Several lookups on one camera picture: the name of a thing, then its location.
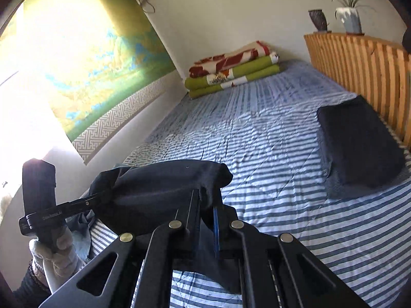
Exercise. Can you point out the black jacket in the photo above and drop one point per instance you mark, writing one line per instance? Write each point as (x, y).
(407, 40)

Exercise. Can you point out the blue-grey garment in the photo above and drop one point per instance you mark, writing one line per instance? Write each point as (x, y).
(82, 234)

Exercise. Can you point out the person's left forearm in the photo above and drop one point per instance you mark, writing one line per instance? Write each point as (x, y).
(29, 285)

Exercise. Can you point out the red floral folded blanket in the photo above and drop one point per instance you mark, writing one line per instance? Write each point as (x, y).
(231, 59)

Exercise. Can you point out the folded dark blue garment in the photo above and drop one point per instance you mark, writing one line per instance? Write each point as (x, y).
(340, 190)

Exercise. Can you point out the folded black garment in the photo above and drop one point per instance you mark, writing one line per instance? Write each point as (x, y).
(359, 141)

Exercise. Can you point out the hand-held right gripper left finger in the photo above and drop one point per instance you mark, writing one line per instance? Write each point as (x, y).
(192, 218)

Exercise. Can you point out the dark ceramic vase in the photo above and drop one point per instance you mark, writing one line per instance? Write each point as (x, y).
(319, 21)

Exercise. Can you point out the black yellow print t-shirt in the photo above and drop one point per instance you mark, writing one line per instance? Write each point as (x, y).
(154, 192)

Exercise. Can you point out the wooden slatted headboard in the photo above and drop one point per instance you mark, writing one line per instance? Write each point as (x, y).
(353, 64)

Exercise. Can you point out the person's left hand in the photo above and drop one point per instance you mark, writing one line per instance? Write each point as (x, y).
(61, 269)

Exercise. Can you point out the blue white striped bed quilt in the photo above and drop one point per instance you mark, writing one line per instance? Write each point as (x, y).
(273, 154)

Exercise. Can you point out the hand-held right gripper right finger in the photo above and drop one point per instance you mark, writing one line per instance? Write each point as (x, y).
(216, 231)

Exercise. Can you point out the green patterned folded blanket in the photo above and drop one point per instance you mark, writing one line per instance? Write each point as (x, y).
(250, 70)

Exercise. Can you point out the landscape wall poster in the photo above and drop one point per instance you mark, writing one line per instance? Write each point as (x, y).
(96, 70)

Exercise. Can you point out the potted plant white pot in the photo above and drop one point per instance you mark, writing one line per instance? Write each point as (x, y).
(350, 21)

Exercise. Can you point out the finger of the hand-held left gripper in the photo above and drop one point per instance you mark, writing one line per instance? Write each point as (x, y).
(83, 202)

